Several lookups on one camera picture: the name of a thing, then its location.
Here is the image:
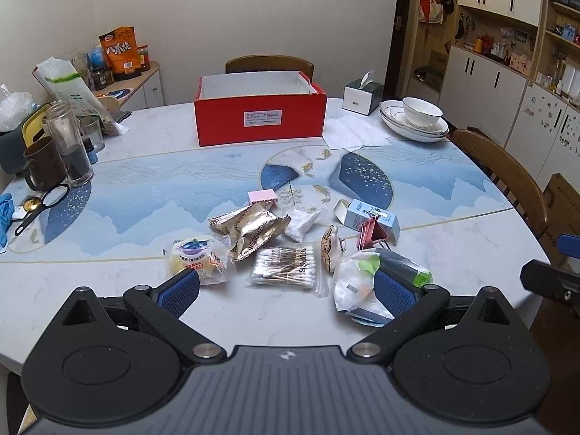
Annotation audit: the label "gold foil snack packet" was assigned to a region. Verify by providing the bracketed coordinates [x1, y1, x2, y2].
[232, 210, 291, 261]

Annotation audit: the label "small glass cup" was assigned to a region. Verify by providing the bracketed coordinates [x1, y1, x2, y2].
[78, 115, 105, 153]

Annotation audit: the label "red lid sauce jar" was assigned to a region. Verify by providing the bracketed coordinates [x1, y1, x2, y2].
[138, 44, 150, 72]

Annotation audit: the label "clear bag white beads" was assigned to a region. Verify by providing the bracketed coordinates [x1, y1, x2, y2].
[283, 207, 322, 243]

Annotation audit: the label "white bowl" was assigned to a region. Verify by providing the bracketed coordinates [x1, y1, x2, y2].
[402, 96, 443, 128]

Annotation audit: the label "wooden chair right side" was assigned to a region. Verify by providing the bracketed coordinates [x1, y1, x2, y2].
[451, 130, 548, 239]

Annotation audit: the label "white green tea bag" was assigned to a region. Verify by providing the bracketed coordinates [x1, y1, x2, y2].
[32, 57, 128, 136]

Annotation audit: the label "red binder clip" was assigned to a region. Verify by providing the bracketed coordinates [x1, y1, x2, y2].
[357, 218, 388, 250]

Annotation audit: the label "orange snack bag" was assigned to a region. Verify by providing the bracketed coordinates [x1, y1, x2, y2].
[99, 26, 142, 80]

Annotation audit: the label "blue globe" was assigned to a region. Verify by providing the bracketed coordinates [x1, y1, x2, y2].
[88, 45, 107, 70]

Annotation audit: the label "dark brown mug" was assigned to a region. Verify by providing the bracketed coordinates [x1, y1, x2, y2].
[24, 137, 66, 191]

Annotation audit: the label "wooden chair behind table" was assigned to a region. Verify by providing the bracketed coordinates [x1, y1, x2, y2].
[225, 54, 315, 80]

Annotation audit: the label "small blue bottle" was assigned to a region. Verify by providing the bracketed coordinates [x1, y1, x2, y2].
[83, 137, 98, 165]

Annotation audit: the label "stacked white plates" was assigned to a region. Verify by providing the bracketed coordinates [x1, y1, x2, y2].
[380, 100, 449, 144]

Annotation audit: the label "cardboard box on floor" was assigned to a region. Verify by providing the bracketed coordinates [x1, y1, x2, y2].
[539, 173, 579, 266]

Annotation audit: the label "pink sticky note pad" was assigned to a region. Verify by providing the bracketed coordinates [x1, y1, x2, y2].
[248, 188, 278, 204]

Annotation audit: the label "crumpled plastic bag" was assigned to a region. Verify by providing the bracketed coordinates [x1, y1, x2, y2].
[0, 83, 36, 133]

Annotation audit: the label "blueberry bread packet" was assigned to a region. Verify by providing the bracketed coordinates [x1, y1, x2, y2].
[165, 234, 236, 286]

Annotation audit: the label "white paper napkin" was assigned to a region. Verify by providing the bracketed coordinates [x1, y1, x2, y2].
[323, 115, 393, 151]

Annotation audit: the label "blue cloth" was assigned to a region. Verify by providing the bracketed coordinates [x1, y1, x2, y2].
[0, 194, 15, 253]

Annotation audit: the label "white mask bag green label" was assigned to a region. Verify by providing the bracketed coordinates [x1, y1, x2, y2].
[333, 248, 432, 327]

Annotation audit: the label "clear glass tumbler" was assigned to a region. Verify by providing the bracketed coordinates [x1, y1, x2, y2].
[45, 101, 94, 187]

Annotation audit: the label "white wall cabinets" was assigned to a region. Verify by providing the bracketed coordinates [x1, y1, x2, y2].
[396, 0, 579, 186]

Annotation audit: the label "cotton swab bag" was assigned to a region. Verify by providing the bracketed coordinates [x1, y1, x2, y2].
[248, 245, 329, 298]

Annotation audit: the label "white plush keychain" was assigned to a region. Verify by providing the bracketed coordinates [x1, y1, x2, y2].
[320, 225, 347, 274]

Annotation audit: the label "light blue carton box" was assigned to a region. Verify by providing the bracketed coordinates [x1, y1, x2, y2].
[333, 199, 400, 245]

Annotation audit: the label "green white tissue box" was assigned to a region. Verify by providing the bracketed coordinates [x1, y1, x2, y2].
[342, 70, 384, 116]

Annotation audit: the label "white sideboard cabinet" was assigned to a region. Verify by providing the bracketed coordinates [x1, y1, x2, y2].
[94, 61, 165, 111]

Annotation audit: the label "red cardboard box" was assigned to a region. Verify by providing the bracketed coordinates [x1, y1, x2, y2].
[194, 71, 327, 146]

